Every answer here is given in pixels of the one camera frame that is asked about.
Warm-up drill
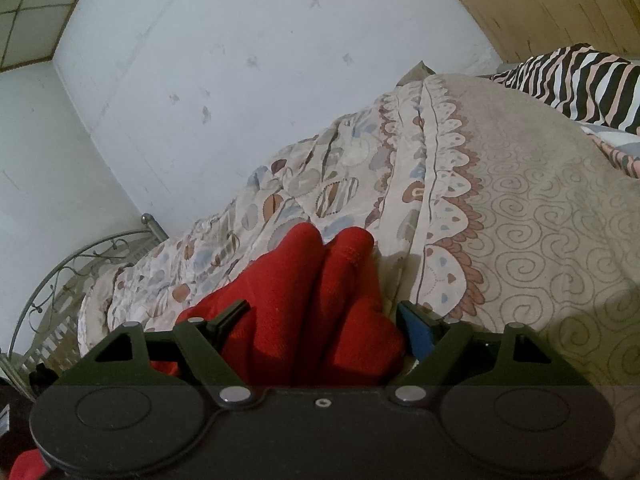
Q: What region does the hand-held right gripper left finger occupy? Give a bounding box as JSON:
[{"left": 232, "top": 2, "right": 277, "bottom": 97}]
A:
[{"left": 94, "top": 300, "right": 252, "bottom": 407}]

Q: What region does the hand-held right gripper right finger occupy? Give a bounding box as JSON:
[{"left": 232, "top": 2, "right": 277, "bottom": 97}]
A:
[{"left": 387, "top": 302, "right": 552, "bottom": 407}]

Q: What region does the red knit sweater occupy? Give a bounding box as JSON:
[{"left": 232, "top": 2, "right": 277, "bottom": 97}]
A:
[{"left": 10, "top": 223, "right": 407, "bottom": 480}]

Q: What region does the metal bed headboard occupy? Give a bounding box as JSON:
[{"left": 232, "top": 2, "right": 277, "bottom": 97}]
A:
[{"left": 0, "top": 212, "right": 168, "bottom": 401}]

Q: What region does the beige pillow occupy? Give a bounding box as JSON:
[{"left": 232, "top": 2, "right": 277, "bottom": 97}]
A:
[{"left": 77, "top": 266, "right": 123, "bottom": 358}]

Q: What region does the patterned beige quilt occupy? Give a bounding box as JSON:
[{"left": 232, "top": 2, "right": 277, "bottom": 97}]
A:
[{"left": 77, "top": 62, "right": 640, "bottom": 480}]

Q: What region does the grey pink cloth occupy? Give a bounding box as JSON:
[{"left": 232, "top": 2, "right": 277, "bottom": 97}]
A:
[{"left": 580, "top": 124, "right": 640, "bottom": 179}]

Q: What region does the zebra striped pillow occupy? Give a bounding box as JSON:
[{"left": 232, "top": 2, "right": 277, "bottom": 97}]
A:
[{"left": 487, "top": 44, "right": 640, "bottom": 136}]

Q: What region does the wooden board panel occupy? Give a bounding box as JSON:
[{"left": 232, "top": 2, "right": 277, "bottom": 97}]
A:
[{"left": 440, "top": 0, "right": 640, "bottom": 66}]

